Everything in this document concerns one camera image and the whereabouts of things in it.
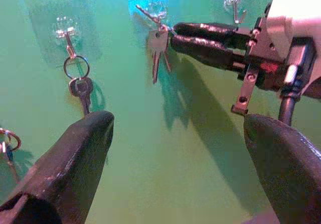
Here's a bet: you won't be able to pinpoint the dark key on large ring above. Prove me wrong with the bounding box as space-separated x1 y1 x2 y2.
63 55 94 116

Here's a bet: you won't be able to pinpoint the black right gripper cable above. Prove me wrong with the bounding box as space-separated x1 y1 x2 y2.
278 92 302 129

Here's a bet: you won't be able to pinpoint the clear adhesive wall hook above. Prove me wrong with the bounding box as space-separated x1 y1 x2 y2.
29 0 104 68
129 0 174 34
223 0 248 24

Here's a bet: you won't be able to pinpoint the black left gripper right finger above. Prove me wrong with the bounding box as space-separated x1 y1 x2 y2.
244 113 321 224

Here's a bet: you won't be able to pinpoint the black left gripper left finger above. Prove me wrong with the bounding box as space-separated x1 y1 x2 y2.
0 110 115 224

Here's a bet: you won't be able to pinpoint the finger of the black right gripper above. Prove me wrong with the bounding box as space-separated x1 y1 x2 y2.
170 34 249 71
174 22 239 38

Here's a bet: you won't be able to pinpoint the keys on copper ring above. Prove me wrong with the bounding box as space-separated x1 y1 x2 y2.
0 128 22 184

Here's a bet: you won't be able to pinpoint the silver keys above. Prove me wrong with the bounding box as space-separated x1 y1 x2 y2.
146 24 176 84

